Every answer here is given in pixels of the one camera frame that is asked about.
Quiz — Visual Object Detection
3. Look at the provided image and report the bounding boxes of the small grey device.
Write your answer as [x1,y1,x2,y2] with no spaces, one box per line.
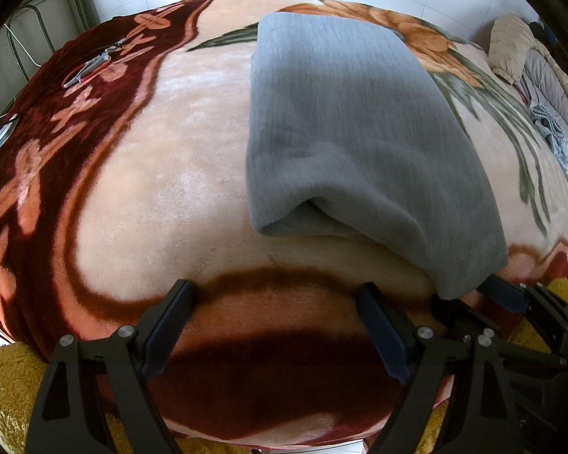
[0,120,20,154]

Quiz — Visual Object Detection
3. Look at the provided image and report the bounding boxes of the white cable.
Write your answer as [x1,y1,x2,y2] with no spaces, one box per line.
[0,21,43,121]

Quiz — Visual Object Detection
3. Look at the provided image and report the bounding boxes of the beige padded jacket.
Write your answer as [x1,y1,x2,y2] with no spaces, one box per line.
[490,13,550,87]

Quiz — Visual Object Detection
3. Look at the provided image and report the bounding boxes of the grey scissors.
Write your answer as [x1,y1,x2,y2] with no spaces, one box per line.
[62,42,124,90]

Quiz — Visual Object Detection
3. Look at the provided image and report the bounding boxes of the floral plush blanket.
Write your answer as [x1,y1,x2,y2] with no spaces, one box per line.
[0,0,568,450]

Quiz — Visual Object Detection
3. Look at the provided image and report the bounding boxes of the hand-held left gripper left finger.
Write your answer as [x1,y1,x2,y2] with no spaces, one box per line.
[26,279,196,454]

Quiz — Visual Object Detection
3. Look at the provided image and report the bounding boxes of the grey pants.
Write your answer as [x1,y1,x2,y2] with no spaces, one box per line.
[245,12,509,301]

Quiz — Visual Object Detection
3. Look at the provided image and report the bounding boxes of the grey quilted cloth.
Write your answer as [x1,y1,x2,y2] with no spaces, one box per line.
[516,42,568,143]

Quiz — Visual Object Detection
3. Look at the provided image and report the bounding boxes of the yellow fluffy rug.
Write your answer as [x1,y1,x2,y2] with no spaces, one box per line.
[0,279,568,454]

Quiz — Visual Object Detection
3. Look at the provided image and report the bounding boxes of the patterned grey white cloth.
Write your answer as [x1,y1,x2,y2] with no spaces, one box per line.
[530,101,568,171]

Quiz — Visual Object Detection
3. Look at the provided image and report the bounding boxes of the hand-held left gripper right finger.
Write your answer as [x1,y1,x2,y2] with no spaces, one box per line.
[357,282,519,454]

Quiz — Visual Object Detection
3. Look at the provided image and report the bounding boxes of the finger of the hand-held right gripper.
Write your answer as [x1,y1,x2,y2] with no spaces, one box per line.
[476,277,568,355]
[431,298,568,370]

